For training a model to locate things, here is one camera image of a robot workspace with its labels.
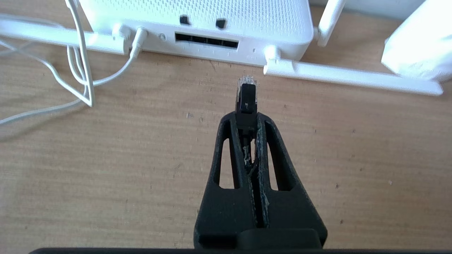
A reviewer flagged white toilet paper roll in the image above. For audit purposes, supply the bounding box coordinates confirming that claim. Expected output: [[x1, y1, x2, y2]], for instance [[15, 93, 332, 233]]
[[381, 0, 452, 83]]

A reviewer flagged thin white adapter cable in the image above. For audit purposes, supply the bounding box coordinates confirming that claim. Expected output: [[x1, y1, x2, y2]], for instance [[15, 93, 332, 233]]
[[0, 0, 148, 126]]

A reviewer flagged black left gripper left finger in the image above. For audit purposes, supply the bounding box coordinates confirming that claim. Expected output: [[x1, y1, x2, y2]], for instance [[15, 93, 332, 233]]
[[194, 112, 260, 249]]

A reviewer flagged white router with antennas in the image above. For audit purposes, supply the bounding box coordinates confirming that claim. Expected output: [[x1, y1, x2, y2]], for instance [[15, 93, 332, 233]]
[[0, 0, 444, 96]]

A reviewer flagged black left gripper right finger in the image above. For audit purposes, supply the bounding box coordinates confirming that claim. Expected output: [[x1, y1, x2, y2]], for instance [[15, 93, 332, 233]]
[[251, 113, 328, 247]]

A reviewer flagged black ethernet cable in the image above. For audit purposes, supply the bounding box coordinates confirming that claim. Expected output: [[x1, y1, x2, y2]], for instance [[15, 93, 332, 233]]
[[235, 75, 258, 166]]

